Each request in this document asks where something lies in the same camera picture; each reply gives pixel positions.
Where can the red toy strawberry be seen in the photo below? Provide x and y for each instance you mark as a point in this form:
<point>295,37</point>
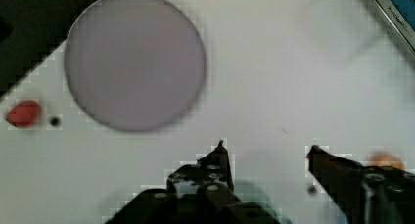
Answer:
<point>24,114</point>

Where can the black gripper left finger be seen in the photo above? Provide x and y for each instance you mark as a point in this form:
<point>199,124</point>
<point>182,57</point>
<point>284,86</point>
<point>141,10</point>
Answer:
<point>212,168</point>

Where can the toaster oven with blue door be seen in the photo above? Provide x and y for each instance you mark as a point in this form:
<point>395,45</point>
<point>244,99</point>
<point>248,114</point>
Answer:
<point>399,15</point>

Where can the orange slice toy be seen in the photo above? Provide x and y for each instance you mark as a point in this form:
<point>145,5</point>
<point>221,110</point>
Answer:
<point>385,159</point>

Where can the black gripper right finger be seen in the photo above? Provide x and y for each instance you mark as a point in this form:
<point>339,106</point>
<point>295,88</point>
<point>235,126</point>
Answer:
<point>365,194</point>

